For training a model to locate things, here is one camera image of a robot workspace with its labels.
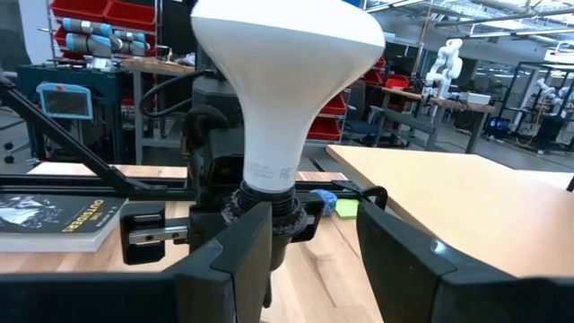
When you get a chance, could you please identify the light wooden desk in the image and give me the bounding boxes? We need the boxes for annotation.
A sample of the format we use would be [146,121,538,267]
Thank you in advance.
[326,144,574,279]

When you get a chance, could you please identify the black Outsiders paperback book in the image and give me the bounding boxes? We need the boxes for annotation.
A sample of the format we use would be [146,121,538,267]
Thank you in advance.
[0,192,129,254]

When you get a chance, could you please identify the blue teach pendant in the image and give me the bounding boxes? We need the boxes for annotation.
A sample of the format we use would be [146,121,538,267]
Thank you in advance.
[35,81,94,121]

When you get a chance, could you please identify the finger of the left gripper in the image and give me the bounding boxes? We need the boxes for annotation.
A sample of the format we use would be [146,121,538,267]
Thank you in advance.
[187,207,226,254]

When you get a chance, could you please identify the black frame workstation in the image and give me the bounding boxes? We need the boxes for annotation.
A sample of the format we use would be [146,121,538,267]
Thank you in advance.
[496,60,574,154]

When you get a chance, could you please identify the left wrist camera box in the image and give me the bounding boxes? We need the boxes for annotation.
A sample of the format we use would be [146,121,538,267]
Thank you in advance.
[208,128,246,192]

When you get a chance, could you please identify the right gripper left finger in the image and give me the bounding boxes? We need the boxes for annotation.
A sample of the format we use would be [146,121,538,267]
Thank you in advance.
[172,201,274,323]

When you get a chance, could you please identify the grey robot table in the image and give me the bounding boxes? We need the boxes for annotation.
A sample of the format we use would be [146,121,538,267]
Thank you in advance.
[370,86,497,154]

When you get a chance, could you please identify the wooden top workbench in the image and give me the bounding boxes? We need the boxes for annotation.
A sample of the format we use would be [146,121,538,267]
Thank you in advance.
[120,57,196,165]

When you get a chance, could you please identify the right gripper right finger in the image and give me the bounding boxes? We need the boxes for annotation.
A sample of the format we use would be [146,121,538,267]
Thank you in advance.
[356,201,458,323]

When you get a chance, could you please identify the green sticky note pad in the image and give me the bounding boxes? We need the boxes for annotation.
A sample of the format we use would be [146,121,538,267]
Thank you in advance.
[335,198,361,220]

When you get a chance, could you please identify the dark blue cabinet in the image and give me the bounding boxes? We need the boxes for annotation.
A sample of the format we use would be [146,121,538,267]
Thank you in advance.
[16,65,132,163]

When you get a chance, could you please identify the white light bulb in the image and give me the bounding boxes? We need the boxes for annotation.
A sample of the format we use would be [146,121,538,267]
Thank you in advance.
[190,0,387,194]

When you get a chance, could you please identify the red bin rack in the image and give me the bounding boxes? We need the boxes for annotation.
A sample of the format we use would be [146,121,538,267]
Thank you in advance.
[308,56,412,143]
[48,0,159,33]

